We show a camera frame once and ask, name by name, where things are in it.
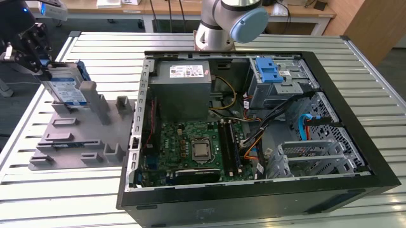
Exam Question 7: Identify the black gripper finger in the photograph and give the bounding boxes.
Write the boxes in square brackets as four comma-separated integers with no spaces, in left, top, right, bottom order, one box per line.
[22,22,54,77]
[0,44,43,76]

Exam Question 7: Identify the hard disk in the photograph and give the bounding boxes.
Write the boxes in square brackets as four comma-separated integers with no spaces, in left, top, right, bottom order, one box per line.
[39,60,91,108]

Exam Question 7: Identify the metal disk bay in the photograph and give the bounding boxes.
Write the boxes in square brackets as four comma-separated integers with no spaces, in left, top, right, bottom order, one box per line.
[266,140,370,179]

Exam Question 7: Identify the grey table leg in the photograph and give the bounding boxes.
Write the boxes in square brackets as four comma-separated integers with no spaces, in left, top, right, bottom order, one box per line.
[0,78,15,97]

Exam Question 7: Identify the grey parts rack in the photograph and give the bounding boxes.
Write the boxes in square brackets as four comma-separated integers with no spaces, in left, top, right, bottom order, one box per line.
[29,80,137,171]

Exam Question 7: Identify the grey power supply unit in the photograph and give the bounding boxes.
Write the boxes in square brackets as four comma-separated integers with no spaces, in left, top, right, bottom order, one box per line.
[149,60,213,122]

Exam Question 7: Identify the green motherboard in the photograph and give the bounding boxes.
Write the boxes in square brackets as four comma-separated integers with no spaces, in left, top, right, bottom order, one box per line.
[141,120,258,187]

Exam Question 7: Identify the CPU socket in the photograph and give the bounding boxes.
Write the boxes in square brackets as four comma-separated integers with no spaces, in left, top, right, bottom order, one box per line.
[190,136,217,165]

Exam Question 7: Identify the silver CPU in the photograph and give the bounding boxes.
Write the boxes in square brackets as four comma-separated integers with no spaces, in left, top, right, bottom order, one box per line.
[194,142,212,158]

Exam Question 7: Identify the black RAM slot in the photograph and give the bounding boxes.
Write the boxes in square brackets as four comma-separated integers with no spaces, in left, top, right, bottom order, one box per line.
[218,120,234,173]

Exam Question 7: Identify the blue plastic drive latch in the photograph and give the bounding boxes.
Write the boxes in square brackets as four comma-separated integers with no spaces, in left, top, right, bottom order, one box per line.
[256,57,284,83]

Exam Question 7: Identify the black graphics card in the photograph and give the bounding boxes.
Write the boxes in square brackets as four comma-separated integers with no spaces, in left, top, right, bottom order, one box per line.
[174,167,222,185]

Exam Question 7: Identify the metal optical drive cage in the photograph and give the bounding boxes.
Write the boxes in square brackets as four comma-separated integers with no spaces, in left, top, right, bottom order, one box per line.
[248,57,320,111]

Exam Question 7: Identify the installed RAM stick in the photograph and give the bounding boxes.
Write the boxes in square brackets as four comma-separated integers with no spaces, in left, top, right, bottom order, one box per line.
[229,121,244,172]

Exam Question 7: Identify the black PC case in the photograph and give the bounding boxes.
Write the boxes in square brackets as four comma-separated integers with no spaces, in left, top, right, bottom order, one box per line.
[115,50,403,228]

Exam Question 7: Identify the wooden cabinet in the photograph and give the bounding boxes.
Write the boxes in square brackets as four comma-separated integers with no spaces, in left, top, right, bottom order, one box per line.
[324,0,406,65]

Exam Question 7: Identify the white floor cable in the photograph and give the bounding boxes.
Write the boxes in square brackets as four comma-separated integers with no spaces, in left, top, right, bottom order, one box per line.
[6,81,43,86]

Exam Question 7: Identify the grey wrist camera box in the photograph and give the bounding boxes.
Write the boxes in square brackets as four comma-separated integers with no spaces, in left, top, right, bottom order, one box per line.
[38,0,70,21]

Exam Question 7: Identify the wooden desk white frame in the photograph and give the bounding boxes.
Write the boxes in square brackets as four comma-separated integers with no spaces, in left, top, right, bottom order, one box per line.
[30,0,337,36]

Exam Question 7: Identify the red wire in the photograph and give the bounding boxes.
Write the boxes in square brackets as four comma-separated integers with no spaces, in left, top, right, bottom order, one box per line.
[145,97,159,149]

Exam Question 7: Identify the yellow wires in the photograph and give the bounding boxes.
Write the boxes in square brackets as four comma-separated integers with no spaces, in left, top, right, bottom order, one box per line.
[210,76,238,111]

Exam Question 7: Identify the black cable bundle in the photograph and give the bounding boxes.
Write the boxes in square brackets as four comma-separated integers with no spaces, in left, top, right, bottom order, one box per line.
[244,94,318,148]

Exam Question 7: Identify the orange wires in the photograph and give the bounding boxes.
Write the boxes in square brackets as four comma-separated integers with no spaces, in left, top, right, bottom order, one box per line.
[244,146,260,161]

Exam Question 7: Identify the blue data wire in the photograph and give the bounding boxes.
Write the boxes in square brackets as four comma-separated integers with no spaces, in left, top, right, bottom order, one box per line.
[298,114,314,141]

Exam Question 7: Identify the black power wire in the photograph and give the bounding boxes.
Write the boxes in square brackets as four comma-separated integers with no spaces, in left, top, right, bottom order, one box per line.
[309,118,344,127]

